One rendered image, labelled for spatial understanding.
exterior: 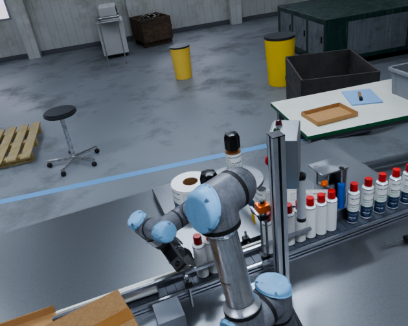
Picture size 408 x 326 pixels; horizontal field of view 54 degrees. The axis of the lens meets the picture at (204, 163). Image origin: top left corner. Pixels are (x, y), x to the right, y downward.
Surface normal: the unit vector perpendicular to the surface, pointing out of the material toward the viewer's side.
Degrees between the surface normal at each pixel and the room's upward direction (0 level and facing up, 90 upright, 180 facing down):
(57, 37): 90
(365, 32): 90
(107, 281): 0
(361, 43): 90
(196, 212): 82
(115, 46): 90
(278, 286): 8
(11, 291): 0
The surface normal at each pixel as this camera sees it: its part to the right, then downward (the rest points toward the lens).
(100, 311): -0.12, -0.87
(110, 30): 0.21, 0.45
